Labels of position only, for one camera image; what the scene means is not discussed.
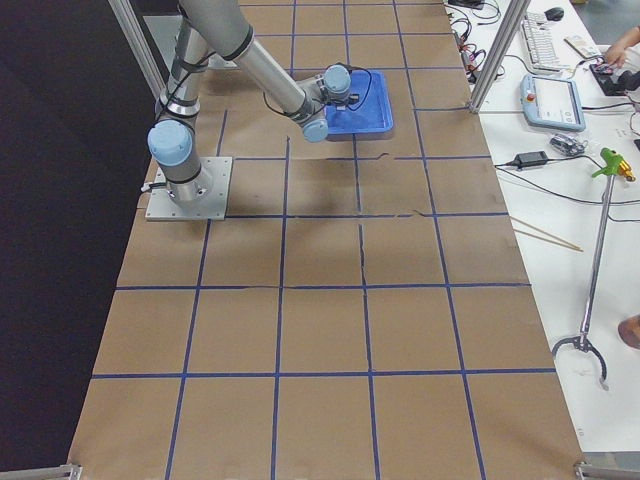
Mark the reacher grabber tool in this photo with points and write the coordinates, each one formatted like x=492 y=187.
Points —
x=614 y=166

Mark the black power adapter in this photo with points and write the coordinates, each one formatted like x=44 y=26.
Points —
x=530 y=159

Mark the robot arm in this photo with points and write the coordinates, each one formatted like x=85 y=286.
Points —
x=216 y=47

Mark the teach pendant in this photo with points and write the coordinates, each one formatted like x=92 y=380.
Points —
x=552 y=103

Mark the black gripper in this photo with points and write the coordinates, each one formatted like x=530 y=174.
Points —
x=341 y=106

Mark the white keyboard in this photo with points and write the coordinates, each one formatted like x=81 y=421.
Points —
x=540 y=55

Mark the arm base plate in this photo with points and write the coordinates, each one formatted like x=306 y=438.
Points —
x=217 y=62
x=204 y=198

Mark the smartphone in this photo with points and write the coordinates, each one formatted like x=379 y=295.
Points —
x=585 y=48

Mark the blue plastic tray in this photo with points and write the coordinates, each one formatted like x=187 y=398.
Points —
x=371 y=118

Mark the wooden chopstick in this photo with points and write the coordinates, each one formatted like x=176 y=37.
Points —
x=529 y=230

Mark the aluminium frame post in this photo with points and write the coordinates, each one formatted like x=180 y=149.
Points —
x=510 y=23

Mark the person hand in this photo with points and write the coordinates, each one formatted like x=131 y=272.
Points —
x=616 y=54

